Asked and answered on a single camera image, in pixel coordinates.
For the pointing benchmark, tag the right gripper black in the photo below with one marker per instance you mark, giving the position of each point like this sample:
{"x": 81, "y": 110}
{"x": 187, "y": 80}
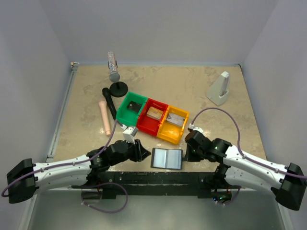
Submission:
{"x": 188, "y": 148}

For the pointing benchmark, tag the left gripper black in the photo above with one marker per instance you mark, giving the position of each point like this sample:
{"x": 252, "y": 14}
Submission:
{"x": 138, "y": 150}

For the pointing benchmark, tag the black leather card holder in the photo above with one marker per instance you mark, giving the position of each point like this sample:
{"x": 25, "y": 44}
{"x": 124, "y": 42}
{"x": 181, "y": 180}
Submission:
{"x": 170, "y": 159}

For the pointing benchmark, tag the black VIP card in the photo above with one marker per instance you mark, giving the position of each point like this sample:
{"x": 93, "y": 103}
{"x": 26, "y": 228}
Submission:
{"x": 134, "y": 106}

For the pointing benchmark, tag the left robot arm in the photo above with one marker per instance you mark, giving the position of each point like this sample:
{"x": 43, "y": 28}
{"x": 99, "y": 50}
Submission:
{"x": 27, "y": 178}

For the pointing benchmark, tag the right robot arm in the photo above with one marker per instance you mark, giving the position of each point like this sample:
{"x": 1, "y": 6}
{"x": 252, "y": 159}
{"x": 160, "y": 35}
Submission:
{"x": 286, "y": 182}

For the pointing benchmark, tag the gold cards in red bin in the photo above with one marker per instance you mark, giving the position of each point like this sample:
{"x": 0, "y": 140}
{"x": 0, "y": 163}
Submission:
{"x": 154, "y": 113}

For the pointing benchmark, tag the silver cards in yellow bin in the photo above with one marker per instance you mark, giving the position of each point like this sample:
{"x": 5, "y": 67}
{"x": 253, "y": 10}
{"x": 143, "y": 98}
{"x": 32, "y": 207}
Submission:
{"x": 175, "y": 119}

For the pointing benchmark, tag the red plastic bin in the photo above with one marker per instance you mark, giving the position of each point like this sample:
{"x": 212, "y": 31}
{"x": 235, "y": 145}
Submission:
{"x": 149, "y": 125}

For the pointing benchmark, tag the yellow plastic bin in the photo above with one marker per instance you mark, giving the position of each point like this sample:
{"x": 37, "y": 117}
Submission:
{"x": 172, "y": 132}

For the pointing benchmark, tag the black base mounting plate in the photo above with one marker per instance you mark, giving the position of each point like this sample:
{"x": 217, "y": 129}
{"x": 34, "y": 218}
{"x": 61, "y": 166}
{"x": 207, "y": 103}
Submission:
{"x": 199, "y": 184}

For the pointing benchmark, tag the green plastic bin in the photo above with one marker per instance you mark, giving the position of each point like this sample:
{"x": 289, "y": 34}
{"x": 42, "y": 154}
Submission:
{"x": 127, "y": 117}

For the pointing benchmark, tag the pink cylinder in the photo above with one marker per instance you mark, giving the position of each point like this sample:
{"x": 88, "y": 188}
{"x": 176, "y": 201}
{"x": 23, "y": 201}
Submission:
{"x": 103, "y": 108}

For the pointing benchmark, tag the glitter tube on black stand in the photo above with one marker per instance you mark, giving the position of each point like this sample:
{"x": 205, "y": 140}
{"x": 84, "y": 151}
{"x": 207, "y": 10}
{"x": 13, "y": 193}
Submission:
{"x": 117, "y": 88}

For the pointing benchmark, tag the white wedge stand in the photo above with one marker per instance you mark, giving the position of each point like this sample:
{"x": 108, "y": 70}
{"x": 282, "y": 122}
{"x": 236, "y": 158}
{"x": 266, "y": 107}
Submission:
{"x": 219, "y": 91}

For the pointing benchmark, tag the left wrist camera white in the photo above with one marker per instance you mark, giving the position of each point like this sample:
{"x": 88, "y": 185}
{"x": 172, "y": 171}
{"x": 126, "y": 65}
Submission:
{"x": 129, "y": 133}

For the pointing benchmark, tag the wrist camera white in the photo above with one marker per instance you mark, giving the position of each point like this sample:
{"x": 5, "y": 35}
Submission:
{"x": 129, "y": 133}
{"x": 192, "y": 127}

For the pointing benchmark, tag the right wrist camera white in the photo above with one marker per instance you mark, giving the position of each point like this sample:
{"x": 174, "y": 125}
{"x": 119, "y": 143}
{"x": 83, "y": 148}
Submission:
{"x": 192, "y": 127}

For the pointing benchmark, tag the black bin handle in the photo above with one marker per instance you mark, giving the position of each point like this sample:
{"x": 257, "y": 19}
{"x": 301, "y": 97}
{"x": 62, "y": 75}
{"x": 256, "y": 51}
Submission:
{"x": 107, "y": 95}

